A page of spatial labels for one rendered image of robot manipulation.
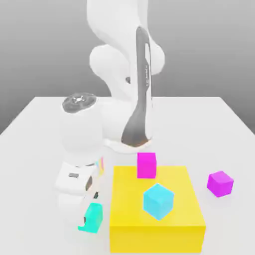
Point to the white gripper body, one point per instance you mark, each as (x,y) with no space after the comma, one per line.
(68,207)

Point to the small teal cube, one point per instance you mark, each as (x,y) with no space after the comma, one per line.
(93,218)

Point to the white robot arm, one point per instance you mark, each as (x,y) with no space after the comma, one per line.
(119,59)

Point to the small magenta cube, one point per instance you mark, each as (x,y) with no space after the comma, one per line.
(146,166)

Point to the small cyan cube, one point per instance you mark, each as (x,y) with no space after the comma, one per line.
(158,201)

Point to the small purple cube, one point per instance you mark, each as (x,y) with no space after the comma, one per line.
(220,184)

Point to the large yellow box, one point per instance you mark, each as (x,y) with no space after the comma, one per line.
(127,209)

